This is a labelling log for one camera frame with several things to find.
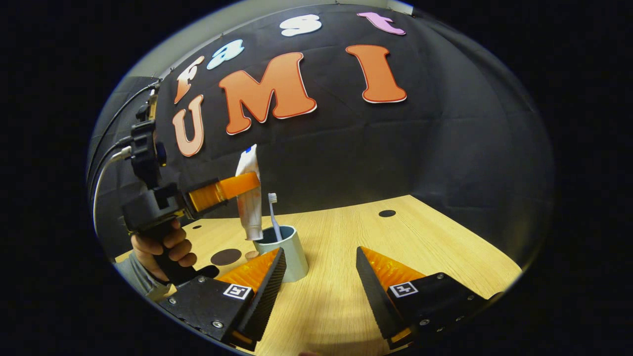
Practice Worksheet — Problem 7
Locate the dark brown round coaster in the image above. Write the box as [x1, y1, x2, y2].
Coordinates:
[210, 248, 243, 267]

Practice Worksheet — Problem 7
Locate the black cable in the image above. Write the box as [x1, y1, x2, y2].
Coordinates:
[88, 82, 160, 198]

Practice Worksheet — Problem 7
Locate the white toothpaste tube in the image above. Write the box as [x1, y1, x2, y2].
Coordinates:
[235, 144, 264, 241]

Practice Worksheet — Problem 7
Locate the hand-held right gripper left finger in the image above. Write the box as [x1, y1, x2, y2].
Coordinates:
[158, 246, 287, 352]

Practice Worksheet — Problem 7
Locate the black backdrop cloth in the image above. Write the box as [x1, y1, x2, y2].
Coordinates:
[88, 2, 557, 267]

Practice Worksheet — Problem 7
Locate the white cable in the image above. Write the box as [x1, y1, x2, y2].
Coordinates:
[93, 147, 133, 233]

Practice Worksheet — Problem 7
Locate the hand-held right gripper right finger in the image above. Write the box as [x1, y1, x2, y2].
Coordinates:
[356, 246, 502, 350]

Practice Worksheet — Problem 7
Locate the pale blue cup wooden handle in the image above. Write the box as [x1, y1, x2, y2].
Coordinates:
[245, 225, 310, 283]

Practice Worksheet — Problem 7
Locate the white toothbrush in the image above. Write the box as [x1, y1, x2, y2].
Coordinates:
[268, 193, 283, 243]

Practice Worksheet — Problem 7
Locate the wooden desktop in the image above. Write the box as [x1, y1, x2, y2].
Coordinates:
[115, 194, 523, 356]

